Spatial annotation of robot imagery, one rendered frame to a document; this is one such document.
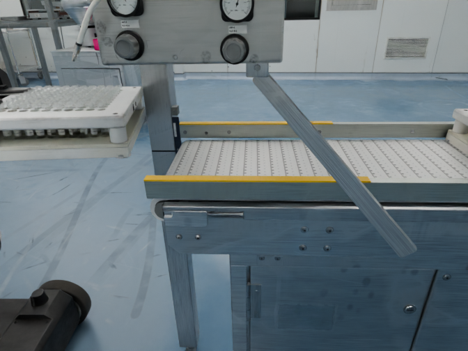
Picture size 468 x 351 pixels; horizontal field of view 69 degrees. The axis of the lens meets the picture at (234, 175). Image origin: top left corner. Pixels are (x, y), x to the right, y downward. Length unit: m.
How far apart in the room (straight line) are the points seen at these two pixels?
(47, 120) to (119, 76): 2.50
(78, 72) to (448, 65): 5.00
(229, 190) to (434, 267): 0.41
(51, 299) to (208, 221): 0.87
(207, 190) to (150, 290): 1.07
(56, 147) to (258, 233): 0.35
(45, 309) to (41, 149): 0.78
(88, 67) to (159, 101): 2.44
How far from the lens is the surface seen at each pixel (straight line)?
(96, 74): 3.18
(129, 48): 0.42
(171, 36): 0.43
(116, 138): 0.58
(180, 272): 1.03
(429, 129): 0.85
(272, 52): 0.42
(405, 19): 5.80
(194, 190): 0.52
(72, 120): 0.59
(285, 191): 0.52
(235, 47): 0.40
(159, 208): 0.57
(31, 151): 0.63
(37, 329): 1.29
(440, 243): 0.64
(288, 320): 0.78
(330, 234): 0.58
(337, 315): 0.78
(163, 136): 0.81
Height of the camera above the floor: 1.07
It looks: 27 degrees down
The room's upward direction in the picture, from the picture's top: 1 degrees counter-clockwise
